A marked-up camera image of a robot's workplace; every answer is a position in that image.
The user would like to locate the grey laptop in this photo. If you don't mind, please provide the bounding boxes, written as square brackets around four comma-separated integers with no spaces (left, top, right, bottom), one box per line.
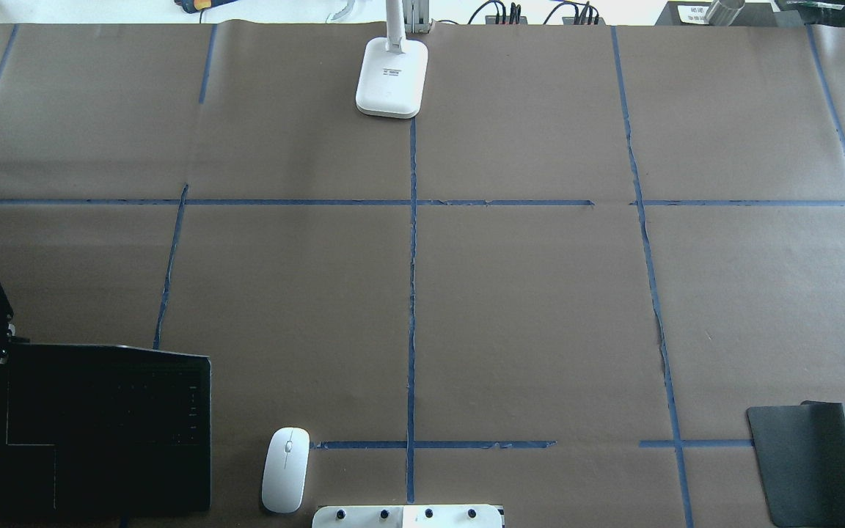
[0,344,212,517]

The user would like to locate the dark grey mouse pad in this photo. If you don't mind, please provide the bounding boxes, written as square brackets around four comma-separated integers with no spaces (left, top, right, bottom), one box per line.
[747,400,845,527]

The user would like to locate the white desk lamp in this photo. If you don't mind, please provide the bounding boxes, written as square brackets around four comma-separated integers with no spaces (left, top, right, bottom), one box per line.
[355,1,429,118]

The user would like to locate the navy space pattern pouch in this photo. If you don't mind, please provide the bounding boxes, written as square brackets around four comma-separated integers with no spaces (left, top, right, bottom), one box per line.
[174,0,235,14]

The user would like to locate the black orange power strip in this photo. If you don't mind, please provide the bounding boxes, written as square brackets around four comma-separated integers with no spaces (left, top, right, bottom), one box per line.
[465,1,606,26]

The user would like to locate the metal cup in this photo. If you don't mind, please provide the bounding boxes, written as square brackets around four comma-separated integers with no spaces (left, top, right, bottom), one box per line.
[704,0,747,27]

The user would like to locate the white wireless mouse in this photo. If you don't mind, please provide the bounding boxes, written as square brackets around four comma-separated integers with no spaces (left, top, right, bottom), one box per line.
[260,427,310,514]

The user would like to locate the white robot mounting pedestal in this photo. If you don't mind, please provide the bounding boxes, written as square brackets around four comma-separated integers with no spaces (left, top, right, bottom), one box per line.
[312,504,505,527]

